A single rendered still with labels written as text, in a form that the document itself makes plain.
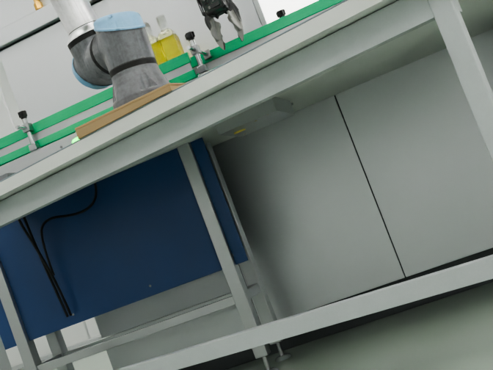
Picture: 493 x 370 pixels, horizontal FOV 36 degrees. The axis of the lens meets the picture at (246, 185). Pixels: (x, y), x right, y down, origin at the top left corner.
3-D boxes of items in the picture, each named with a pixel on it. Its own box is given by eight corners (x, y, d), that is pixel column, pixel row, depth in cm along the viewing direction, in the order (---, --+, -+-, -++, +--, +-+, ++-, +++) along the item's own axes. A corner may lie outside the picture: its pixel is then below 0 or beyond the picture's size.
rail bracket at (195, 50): (219, 73, 233) (205, 36, 234) (201, 67, 217) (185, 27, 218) (210, 78, 234) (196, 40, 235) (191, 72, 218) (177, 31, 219)
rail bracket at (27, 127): (43, 149, 241) (28, 109, 241) (30, 148, 234) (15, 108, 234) (33, 153, 242) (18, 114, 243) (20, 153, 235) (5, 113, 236)
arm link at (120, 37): (121, 61, 175) (102, 5, 176) (98, 81, 186) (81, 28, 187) (165, 53, 182) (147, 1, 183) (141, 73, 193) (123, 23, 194)
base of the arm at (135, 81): (155, 93, 173) (141, 52, 174) (103, 117, 179) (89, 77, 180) (186, 94, 187) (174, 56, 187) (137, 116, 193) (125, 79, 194)
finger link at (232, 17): (237, 39, 214) (218, 12, 215) (243, 42, 219) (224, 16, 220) (246, 32, 213) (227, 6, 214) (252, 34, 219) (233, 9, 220)
